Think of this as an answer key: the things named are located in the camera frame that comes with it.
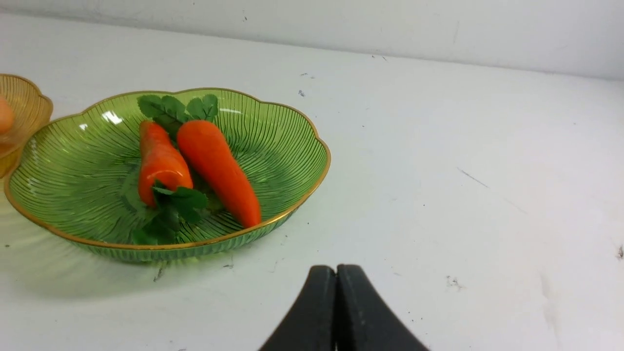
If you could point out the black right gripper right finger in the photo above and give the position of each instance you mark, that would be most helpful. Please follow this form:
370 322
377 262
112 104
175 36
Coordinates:
364 322

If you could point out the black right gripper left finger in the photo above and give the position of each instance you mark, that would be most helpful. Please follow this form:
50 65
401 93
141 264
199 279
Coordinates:
309 324

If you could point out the toy carrot with leaves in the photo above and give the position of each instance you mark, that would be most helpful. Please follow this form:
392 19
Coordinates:
205 147

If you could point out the toy potato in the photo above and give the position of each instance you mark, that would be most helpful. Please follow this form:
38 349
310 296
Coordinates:
6 116

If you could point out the green ribbed plastic plate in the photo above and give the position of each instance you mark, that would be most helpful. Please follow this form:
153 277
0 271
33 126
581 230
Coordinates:
77 176

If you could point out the amber ribbed plastic plate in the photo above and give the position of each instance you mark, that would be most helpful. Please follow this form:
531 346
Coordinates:
32 110

